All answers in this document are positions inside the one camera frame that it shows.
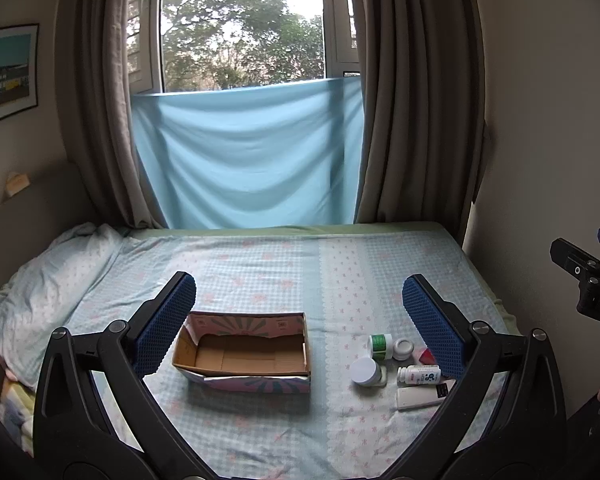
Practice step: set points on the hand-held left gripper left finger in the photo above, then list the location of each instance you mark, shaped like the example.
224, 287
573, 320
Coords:
165, 325

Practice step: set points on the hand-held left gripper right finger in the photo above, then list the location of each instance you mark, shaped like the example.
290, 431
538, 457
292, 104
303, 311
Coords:
432, 330

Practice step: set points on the white remote control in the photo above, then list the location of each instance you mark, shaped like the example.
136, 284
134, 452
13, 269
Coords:
417, 400

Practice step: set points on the patterned cardboard box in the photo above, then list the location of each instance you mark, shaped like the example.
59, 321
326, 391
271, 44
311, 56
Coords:
240, 355

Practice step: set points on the person's right forearm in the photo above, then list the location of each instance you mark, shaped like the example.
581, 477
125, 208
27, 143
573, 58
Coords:
597, 440

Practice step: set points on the small red object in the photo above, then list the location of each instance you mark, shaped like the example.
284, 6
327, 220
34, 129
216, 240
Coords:
424, 357

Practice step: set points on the small white jar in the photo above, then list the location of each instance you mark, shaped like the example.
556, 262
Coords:
403, 349

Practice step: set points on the white bottle with blue print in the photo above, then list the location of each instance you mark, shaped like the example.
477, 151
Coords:
417, 374

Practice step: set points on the white bottle with green label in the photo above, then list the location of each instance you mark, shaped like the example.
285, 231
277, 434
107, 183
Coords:
380, 345

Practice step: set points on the white jar with round lid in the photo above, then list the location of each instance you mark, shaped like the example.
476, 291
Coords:
365, 370

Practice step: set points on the light floral quilt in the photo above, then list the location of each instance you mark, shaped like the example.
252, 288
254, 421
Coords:
55, 285

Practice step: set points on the bed with checkered floral sheet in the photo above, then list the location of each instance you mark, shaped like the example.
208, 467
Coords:
290, 270

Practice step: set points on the green under sheet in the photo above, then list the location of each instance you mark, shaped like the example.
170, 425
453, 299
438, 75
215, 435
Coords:
290, 230

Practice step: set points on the folded yellow cloth stack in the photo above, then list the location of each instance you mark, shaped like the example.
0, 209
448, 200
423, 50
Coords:
17, 415

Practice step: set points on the beige headboard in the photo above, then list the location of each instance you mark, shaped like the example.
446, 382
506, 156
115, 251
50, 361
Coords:
45, 200

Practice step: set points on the hanging light blue cloth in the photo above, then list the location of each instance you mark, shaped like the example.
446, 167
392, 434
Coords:
245, 160

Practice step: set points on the small beige object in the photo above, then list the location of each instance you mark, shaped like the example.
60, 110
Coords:
17, 183

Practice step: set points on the grey-brown curtain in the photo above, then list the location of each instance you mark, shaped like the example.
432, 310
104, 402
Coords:
415, 110
100, 110

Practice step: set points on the white-framed window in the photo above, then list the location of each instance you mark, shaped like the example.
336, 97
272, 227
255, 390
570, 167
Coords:
147, 35

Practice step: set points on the tree outside window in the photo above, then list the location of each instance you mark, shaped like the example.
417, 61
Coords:
240, 35

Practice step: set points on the framed wall picture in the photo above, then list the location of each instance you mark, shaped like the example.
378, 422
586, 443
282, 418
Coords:
5, 75

